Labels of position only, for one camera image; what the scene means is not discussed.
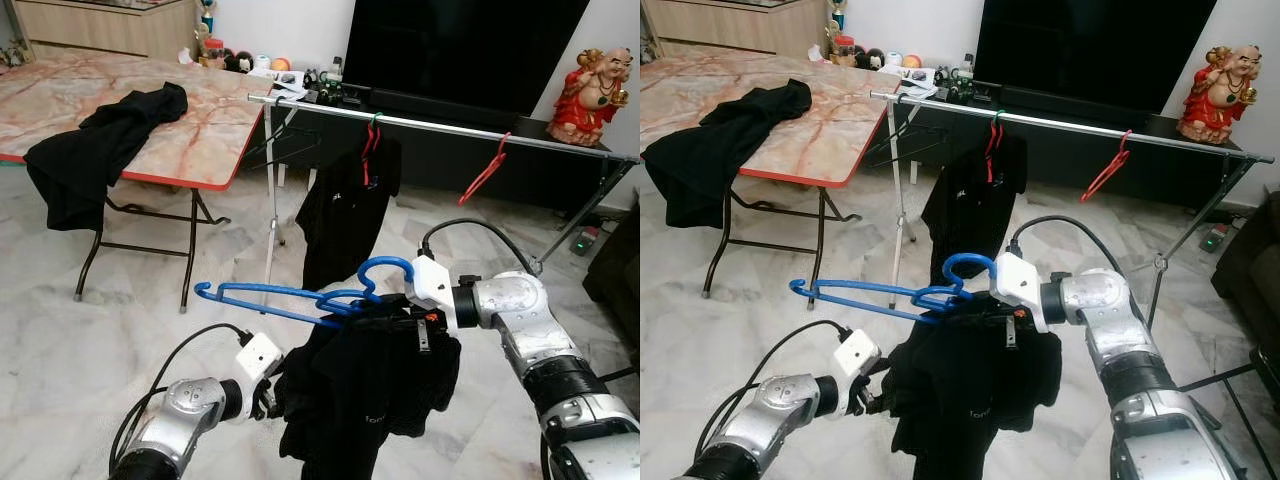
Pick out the blue plastic hanger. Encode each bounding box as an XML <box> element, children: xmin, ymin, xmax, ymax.
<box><xmin>788</xmin><ymin>252</ymin><xmax>998</xmax><ymax>325</ymax></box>
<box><xmin>194</xmin><ymin>256</ymin><xmax>416</xmax><ymax>329</ymax></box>

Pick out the black garment with green logo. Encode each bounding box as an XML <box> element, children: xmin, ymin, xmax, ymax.
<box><xmin>880</xmin><ymin>298</ymin><xmax>1064</xmax><ymax>480</ymax></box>
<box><xmin>272</xmin><ymin>300</ymin><xmax>463</xmax><ymax>480</ymax></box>

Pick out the red plastic hanger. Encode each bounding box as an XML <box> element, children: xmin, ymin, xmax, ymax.
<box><xmin>1080</xmin><ymin>130</ymin><xmax>1134</xmax><ymax>204</ymax></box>
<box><xmin>458</xmin><ymin>133</ymin><xmax>513</xmax><ymax>208</ymax></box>

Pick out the black plastic hanger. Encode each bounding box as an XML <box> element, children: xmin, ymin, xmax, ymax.
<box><xmin>878</xmin><ymin>100</ymin><xmax>946</xmax><ymax>164</ymax></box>
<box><xmin>865</xmin><ymin>105</ymin><xmax>939</xmax><ymax>169</ymax></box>
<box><xmin>255</xmin><ymin>100</ymin><xmax>323</xmax><ymax>166</ymax></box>
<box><xmin>243</xmin><ymin>105</ymin><xmax>316</xmax><ymax>171</ymax></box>

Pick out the black TV console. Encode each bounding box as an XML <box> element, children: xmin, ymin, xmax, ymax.
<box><xmin>270</xmin><ymin>85</ymin><xmax>626</xmax><ymax>216</ymax></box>
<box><xmin>900</xmin><ymin>85</ymin><xmax>1251</xmax><ymax>211</ymax></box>

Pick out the black soundbar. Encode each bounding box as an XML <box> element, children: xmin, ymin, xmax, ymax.
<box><xmin>370</xmin><ymin>87</ymin><xmax>536</xmax><ymax>133</ymax></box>
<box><xmin>1000</xmin><ymin>84</ymin><xmax>1151</xmax><ymax>129</ymax></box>

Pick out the marble top folding table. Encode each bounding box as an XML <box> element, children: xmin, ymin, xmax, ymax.
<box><xmin>0</xmin><ymin>50</ymin><xmax>276</xmax><ymax>313</ymax></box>
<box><xmin>640</xmin><ymin>48</ymin><xmax>893</xmax><ymax>301</ymax></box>

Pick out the stack of papers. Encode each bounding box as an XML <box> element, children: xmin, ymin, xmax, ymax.
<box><xmin>255</xmin><ymin>68</ymin><xmax>311</xmax><ymax>101</ymax></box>
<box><xmin>885</xmin><ymin>66</ymin><xmax>941</xmax><ymax>98</ymax></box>

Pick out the black folding chair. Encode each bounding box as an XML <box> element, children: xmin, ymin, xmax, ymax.
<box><xmin>1180</xmin><ymin>345</ymin><xmax>1280</xmax><ymax>480</ymax></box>

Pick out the black flat television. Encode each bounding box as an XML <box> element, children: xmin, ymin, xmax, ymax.
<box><xmin>342</xmin><ymin>0</ymin><xmax>591</xmax><ymax>116</ymax></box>
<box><xmin>972</xmin><ymin>0</ymin><xmax>1216</xmax><ymax>113</ymax></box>

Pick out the red laughing Buddha statue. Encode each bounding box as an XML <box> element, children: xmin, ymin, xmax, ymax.
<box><xmin>1175</xmin><ymin>43</ymin><xmax>1263</xmax><ymax>146</ymax></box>
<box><xmin>545</xmin><ymin>47</ymin><xmax>636</xmax><ymax>149</ymax></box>

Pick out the plain black garment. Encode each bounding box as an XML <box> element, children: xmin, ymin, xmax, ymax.
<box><xmin>25</xmin><ymin>82</ymin><xmax>191</xmax><ymax>233</ymax></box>
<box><xmin>642</xmin><ymin>78</ymin><xmax>813</xmax><ymax>229</ymax></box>

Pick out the light wood sideboard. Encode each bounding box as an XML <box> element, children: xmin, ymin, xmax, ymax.
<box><xmin>12</xmin><ymin>0</ymin><xmax>201</xmax><ymax>59</ymax></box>
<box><xmin>645</xmin><ymin>0</ymin><xmax>831</xmax><ymax>56</ymax></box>

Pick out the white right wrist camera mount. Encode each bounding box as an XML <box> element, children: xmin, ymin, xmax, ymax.
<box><xmin>990</xmin><ymin>252</ymin><xmax>1049</xmax><ymax>306</ymax></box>
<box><xmin>405</xmin><ymin>255</ymin><xmax>461</xmax><ymax>311</ymax></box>

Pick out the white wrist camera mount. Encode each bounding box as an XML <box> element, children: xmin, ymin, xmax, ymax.
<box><xmin>237</xmin><ymin>333</ymin><xmax>284</xmax><ymax>386</ymax></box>
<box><xmin>990</xmin><ymin>252</ymin><xmax>1049</xmax><ymax>306</ymax></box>
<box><xmin>405</xmin><ymin>255</ymin><xmax>461</xmax><ymax>311</ymax></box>
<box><xmin>833</xmin><ymin>330</ymin><xmax>883</xmax><ymax>386</ymax></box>

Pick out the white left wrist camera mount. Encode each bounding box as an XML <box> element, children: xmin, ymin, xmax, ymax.
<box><xmin>833</xmin><ymin>330</ymin><xmax>883</xmax><ymax>386</ymax></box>
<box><xmin>237</xmin><ymin>333</ymin><xmax>284</xmax><ymax>386</ymax></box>

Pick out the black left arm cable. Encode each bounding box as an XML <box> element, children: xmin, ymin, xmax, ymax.
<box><xmin>108</xmin><ymin>322</ymin><xmax>253</xmax><ymax>471</ymax></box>
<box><xmin>695</xmin><ymin>320</ymin><xmax>851</xmax><ymax>461</ymax></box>

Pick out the silver metal clothes rail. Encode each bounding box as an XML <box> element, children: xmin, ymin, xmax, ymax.
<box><xmin>868</xmin><ymin>90</ymin><xmax>1276</xmax><ymax>331</ymax></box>
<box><xmin>247</xmin><ymin>93</ymin><xmax>641</xmax><ymax>313</ymax></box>

